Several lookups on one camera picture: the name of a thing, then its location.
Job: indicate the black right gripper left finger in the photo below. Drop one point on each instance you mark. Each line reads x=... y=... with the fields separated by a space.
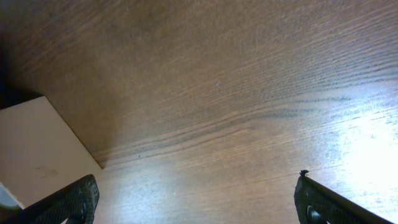
x=75 y=203

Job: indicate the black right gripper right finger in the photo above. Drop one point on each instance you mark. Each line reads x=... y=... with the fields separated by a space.
x=315 y=204

